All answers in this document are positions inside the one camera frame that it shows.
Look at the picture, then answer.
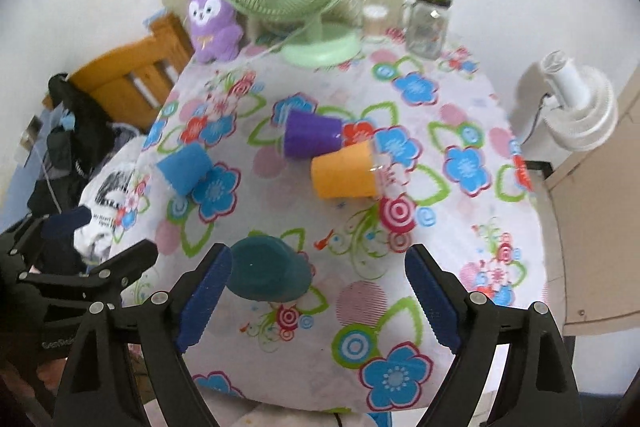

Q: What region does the blue cup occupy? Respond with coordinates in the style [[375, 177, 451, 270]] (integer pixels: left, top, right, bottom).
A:
[[156, 143, 213, 196]]

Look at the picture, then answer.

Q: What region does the floral tablecloth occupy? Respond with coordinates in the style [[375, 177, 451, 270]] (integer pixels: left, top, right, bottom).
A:
[[112, 34, 547, 413]]

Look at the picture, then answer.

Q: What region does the dark teal cup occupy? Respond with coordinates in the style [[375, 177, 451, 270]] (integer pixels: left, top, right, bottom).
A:
[[227, 235, 314, 303]]

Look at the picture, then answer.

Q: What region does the pile of dark clothes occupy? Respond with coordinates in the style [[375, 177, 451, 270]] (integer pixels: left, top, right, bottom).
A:
[[24, 74, 147, 278]]

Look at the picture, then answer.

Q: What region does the white fan cable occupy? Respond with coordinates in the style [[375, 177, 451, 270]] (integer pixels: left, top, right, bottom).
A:
[[240, 18, 321, 68]]

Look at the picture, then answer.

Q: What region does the purple plush toy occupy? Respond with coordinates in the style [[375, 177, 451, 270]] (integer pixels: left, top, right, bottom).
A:
[[186, 0, 243, 63]]

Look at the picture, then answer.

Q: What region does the wooden chair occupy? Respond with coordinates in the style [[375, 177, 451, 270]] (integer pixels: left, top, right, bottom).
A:
[[70, 11, 194, 130]]

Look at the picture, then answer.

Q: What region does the purple cup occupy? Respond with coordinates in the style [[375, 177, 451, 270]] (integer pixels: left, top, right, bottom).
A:
[[283, 109, 343, 159]]

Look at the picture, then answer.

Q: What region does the orange cup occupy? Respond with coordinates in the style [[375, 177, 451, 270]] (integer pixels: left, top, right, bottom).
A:
[[310, 141, 386, 199]]

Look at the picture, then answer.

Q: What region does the white printed bag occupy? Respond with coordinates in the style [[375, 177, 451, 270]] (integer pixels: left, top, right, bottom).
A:
[[74, 161, 134, 267]]

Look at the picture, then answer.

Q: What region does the white floor fan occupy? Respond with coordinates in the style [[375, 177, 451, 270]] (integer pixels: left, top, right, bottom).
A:
[[518, 50, 618, 153]]

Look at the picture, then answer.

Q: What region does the small clear cotton swab container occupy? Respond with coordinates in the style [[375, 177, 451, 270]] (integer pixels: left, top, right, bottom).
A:
[[361, 4, 390, 42]]

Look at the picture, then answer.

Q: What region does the glass jar with green lid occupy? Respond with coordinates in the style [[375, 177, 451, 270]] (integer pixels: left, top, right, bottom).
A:
[[405, 0, 452, 61]]

